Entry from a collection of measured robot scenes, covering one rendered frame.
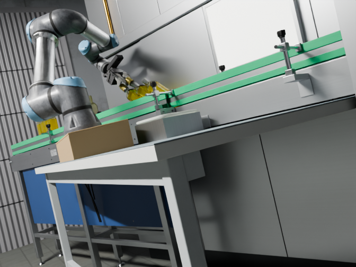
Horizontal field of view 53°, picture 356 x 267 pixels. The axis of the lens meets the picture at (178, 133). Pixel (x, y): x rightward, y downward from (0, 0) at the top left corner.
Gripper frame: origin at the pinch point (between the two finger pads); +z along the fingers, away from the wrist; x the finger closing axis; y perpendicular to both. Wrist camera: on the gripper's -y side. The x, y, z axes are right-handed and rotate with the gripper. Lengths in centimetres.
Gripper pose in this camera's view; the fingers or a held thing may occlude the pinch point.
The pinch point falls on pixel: (128, 80)
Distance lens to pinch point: 200.0
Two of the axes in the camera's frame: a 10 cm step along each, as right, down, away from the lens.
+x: -6.8, 1.5, -7.1
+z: 6.7, 5.3, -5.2
